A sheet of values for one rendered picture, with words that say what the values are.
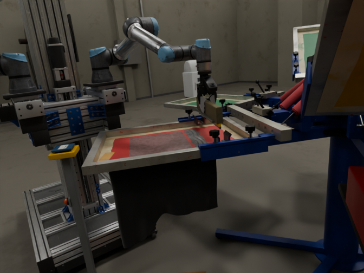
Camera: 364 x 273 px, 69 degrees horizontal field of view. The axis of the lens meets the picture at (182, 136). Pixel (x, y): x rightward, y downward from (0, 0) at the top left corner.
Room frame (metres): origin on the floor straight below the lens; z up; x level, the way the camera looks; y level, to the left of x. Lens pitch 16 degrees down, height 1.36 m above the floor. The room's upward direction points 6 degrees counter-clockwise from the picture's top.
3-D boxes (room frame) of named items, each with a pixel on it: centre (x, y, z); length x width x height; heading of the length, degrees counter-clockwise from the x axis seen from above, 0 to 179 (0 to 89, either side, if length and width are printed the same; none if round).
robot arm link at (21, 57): (1.67, 0.94, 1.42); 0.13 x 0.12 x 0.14; 97
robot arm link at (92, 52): (1.94, 0.51, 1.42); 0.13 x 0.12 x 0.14; 132
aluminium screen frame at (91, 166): (1.33, 0.06, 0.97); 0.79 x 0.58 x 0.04; 98
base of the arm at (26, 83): (1.67, 0.94, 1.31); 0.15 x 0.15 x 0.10
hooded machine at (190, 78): (9.48, -0.63, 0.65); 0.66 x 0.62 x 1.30; 32
